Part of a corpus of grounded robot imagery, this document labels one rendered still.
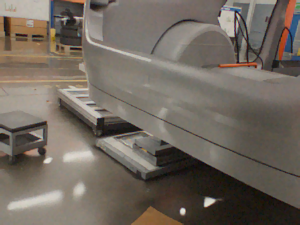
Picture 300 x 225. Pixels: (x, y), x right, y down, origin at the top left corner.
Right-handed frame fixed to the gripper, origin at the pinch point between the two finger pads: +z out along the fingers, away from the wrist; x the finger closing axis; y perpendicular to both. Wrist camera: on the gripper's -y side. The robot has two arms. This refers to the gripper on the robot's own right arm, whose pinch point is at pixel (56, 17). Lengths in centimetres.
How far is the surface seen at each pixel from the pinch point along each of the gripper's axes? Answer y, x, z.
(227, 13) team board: 16, 318, -927
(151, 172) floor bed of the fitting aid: 98, -143, -9
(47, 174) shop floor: 112, -84, 53
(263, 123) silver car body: -18, -247, 84
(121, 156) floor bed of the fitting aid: 102, -106, -9
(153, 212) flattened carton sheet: 98, -178, 27
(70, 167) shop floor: 112, -85, 31
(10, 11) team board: 97, 496, -220
